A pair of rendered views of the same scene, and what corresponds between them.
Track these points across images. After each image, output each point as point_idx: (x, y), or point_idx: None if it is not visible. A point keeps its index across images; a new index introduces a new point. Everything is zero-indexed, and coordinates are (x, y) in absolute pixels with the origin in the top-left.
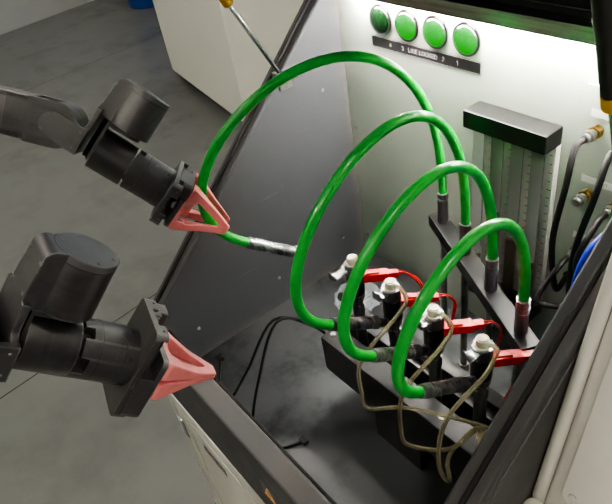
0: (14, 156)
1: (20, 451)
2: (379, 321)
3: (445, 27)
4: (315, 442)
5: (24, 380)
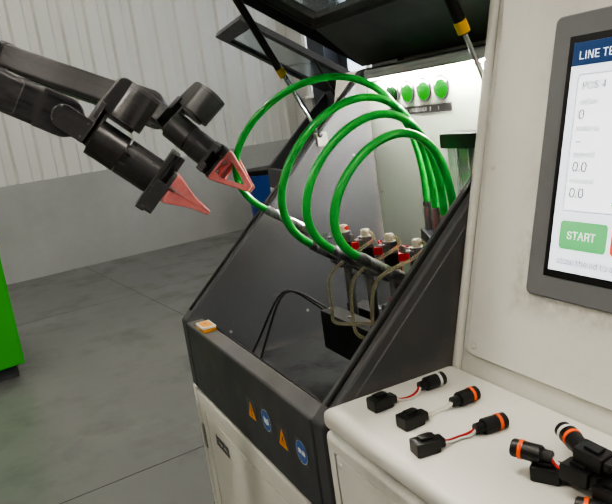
0: (125, 333)
1: None
2: None
3: (429, 83)
4: None
5: (79, 495)
